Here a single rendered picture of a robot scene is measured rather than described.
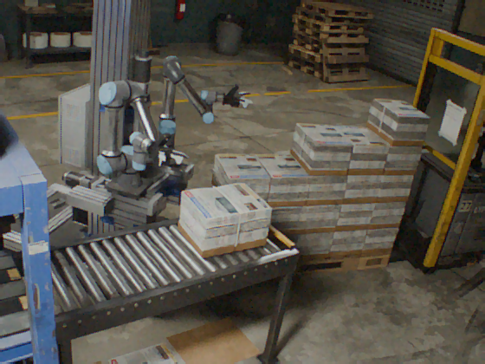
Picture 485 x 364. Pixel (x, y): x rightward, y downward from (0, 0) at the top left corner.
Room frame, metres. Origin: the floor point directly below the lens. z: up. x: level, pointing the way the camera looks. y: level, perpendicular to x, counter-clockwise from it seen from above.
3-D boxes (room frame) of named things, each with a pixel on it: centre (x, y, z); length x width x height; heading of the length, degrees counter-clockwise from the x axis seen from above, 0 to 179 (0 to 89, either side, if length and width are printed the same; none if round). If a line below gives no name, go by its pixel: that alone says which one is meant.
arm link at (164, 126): (3.26, 0.53, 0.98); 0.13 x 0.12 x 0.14; 11
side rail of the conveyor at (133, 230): (2.32, 0.49, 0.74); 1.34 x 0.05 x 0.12; 129
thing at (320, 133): (3.46, -0.52, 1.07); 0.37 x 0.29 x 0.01; 19
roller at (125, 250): (2.04, 0.44, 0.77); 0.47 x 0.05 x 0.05; 39
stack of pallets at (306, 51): (10.16, -1.28, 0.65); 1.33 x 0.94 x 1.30; 133
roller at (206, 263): (2.25, 0.19, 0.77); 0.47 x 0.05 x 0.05; 39
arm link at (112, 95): (2.67, 0.75, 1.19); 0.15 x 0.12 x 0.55; 140
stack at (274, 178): (3.41, -0.40, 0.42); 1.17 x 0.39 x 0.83; 111
